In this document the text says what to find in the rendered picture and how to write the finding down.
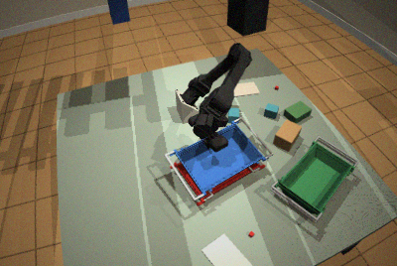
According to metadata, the teal cube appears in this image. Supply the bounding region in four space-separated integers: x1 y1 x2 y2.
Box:
264 103 279 119
228 108 239 123

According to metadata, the green flat block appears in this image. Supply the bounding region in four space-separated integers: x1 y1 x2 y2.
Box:
284 101 312 124

